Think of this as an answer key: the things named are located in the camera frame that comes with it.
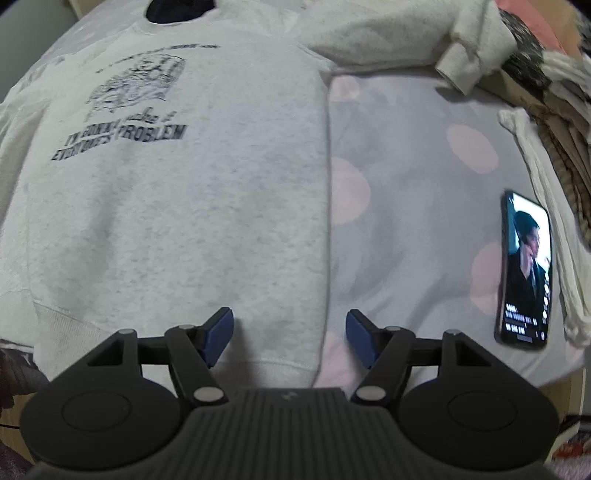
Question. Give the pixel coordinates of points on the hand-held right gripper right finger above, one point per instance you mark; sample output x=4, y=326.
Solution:
x=362, y=337

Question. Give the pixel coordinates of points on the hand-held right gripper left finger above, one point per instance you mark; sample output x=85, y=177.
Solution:
x=217, y=334

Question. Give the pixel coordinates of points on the light grey printed sweatshirt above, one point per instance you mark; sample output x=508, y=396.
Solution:
x=184, y=207

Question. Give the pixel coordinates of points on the pile of folded clothes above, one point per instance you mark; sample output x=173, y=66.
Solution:
x=572, y=157

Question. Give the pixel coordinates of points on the bed with polka dot sheet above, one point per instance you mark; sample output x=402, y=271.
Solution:
x=406, y=184

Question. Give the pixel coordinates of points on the black smartphone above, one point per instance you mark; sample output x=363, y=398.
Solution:
x=526, y=277

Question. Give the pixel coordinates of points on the white crumpled garment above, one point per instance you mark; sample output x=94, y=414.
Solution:
x=549, y=194

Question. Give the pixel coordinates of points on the dark pink pillow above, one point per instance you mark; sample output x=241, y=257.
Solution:
x=531, y=14

